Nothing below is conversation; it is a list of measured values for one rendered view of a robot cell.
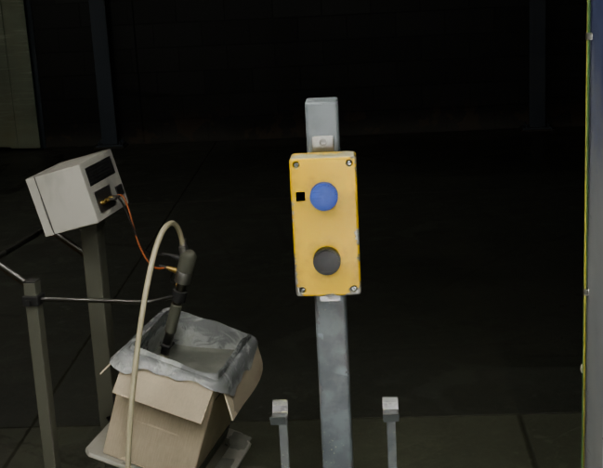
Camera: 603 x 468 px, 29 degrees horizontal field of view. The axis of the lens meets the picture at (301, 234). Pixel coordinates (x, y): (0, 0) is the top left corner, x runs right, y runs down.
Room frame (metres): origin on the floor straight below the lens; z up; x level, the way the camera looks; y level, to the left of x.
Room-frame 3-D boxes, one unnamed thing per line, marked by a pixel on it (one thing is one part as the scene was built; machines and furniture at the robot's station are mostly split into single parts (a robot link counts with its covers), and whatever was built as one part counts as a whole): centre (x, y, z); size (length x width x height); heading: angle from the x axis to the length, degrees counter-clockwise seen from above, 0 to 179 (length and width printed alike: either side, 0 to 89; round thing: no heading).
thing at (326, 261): (2.03, -0.04, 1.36); 0.05 x 0.02 x 0.05; 86
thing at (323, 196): (2.03, -0.04, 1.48); 0.05 x 0.02 x 0.05; 86
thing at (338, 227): (2.06, -0.05, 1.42); 0.12 x 0.06 x 0.26; 86
